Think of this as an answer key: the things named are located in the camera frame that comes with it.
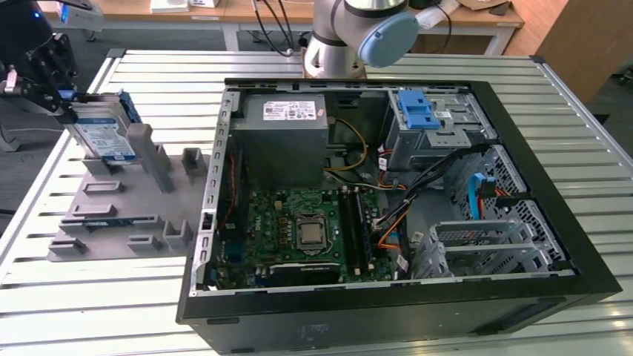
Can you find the grey parts rack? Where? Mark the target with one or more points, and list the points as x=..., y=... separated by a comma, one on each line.
x=133, y=200

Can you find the black graphics card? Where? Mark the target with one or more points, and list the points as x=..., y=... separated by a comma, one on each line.
x=304, y=274

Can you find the RAM stick on rack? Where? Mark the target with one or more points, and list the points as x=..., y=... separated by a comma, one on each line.
x=105, y=224

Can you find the hard disk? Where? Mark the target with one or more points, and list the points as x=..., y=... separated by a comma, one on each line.
x=101, y=137

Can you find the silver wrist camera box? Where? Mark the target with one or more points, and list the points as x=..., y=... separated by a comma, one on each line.
x=84, y=18

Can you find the grey metal drive cage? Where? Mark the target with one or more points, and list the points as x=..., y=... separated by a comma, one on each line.
x=410, y=148

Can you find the white box blue print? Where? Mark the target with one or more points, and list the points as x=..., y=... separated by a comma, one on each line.
x=205, y=3

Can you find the silver CPU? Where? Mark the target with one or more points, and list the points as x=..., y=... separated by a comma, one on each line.
x=309, y=233

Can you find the brown cardboard piece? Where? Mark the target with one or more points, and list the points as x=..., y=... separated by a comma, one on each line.
x=481, y=5

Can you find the wooden cabinet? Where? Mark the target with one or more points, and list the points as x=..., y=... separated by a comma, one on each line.
x=584, y=37

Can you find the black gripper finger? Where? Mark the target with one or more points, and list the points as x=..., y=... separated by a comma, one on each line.
x=35, y=92
x=56, y=59

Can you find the green motherboard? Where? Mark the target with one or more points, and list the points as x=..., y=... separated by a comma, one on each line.
x=266, y=207

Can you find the grey power supply unit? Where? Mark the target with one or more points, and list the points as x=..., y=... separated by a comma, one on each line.
x=281, y=155

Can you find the wooden desk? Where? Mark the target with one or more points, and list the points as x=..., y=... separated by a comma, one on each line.
x=133, y=16

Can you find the black open PC case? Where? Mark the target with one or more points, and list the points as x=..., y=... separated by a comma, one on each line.
x=345, y=326

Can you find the blue plastic drive bracket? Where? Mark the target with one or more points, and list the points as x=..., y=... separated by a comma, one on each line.
x=413, y=102

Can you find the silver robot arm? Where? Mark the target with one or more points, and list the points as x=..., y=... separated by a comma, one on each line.
x=330, y=55

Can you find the grey stand foot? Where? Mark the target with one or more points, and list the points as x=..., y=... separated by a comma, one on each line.
x=8, y=142

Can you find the installed RAM stick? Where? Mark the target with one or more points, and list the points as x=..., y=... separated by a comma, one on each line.
x=366, y=241

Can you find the grey metal disk bay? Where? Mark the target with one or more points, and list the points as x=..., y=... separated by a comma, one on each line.
x=486, y=248

